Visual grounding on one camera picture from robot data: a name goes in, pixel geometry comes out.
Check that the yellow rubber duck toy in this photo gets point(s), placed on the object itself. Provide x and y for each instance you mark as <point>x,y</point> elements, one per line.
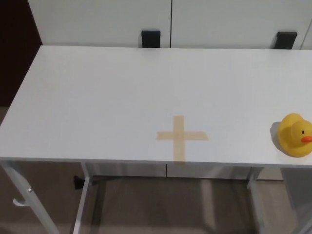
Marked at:
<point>291,136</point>

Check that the white hook on desk leg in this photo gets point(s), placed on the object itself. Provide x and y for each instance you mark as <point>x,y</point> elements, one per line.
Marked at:
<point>19,202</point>

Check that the beige tape cross marker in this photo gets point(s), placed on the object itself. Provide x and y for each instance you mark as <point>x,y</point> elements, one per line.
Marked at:
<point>179,136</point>

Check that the small black object on floor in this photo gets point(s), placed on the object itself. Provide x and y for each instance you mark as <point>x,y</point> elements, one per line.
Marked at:
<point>78,182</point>

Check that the black bracket on partition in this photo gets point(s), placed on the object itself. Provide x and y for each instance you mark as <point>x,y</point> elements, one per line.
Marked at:
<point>150,39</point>
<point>286,40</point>

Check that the white metal desk leg frame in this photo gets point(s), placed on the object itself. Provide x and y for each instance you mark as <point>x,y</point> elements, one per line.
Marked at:
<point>26,192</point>
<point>256,195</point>

